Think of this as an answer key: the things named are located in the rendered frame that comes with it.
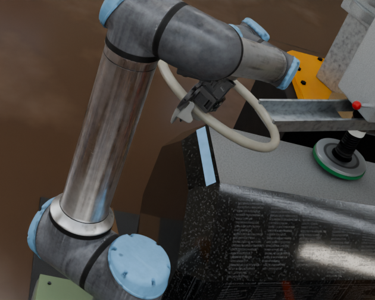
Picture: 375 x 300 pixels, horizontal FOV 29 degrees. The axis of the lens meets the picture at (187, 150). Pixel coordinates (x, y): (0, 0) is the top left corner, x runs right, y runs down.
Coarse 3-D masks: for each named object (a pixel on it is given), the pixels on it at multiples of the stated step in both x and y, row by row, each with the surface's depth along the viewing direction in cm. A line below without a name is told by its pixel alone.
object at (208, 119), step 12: (168, 72) 217; (168, 84) 215; (240, 84) 254; (180, 96) 213; (252, 96) 252; (264, 108) 250; (204, 120) 211; (216, 120) 212; (264, 120) 247; (228, 132) 212; (276, 132) 238; (240, 144) 215; (252, 144) 217; (264, 144) 222; (276, 144) 230
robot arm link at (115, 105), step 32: (128, 0) 134; (160, 0) 133; (128, 32) 135; (160, 32) 132; (128, 64) 139; (96, 96) 145; (128, 96) 143; (96, 128) 148; (128, 128) 149; (96, 160) 152; (64, 192) 161; (96, 192) 157; (32, 224) 167; (64, 224) 161; (96, 224) 162; (64, 256) 164
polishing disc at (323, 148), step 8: (320, 144) 282; (328, 144) 284; (336, 144) 286; (320, 152) 278; (328, 152) 280; (320, 160) 276; (328, 160) 275; (336, 160) 277; (352, 160) 281; (360, 160) 283; (336, 168) 273; (344, 168) 275; (352, 168) 276; (360, 168) 278; (352, 176) 274
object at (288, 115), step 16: (272, 112) 254; (288, 112) 257; (304, 112) 261; (320, 112) 264; (336, 112) 267; (288, 128) 248; (304, 128) 251; (320, 128) 254; (336, 128) 258; (352, 128) 261; (368, 128) 265
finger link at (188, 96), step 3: (192, 90) 207; (195, 90) 209; (189, 93) 208; (192, 93) 208; (186, 96) 208; (189, 96) 207; (192, 96) 208; (183, 99) 208; (186, 99) 208; (189, 99) 208; (180, 102) 209; (183, 102) 208; (186, 102) 209; (177, 105) 209; (180, 105) 209; (183, 105) 209; (180, 108) 209
